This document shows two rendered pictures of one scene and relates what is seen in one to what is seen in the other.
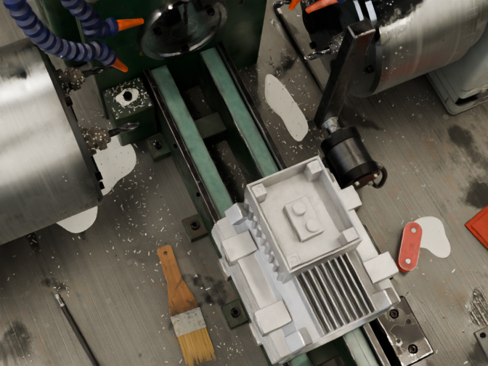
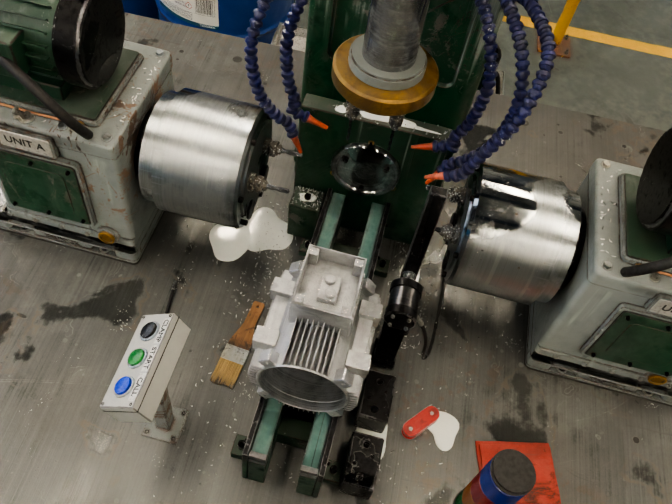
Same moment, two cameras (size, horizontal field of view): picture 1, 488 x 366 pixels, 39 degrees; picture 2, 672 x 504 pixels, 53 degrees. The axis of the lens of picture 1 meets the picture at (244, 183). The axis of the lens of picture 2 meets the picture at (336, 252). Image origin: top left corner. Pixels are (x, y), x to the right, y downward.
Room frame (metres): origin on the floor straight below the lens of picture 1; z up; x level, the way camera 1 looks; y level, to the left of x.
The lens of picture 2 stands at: (-0.18, -0.46, 2.05)
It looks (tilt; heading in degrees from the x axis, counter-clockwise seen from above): 54 degrees down; 39
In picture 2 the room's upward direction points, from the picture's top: 11 degrees clockwise
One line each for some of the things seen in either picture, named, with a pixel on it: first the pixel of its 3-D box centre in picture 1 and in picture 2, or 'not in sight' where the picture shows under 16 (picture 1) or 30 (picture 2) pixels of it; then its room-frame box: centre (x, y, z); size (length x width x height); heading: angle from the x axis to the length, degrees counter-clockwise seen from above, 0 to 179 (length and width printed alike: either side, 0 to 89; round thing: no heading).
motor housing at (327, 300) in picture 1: (303, 267); (316, 338); (0.25, -0.10, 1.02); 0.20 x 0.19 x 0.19; 35
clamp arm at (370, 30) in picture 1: (340, 81); (422, 238); (0.48, -0.10, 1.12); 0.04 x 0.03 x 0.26; 35
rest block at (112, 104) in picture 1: (131, 111); (305, 212); (0.51, 0.21, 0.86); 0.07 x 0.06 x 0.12; 125
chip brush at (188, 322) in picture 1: (182, 304); (241, 342); (0.21, 0.06, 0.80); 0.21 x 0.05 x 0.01; 30
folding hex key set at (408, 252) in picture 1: (409, 247); (420, 422); (0.38, -0.30, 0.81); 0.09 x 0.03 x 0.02; 175
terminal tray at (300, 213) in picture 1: (300, 221); (327, 291); (0.28, -0.08, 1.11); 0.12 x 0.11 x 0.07; 35
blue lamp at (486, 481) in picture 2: not in sight; (506, 478); (0.24, -0.47, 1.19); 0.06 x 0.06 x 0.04
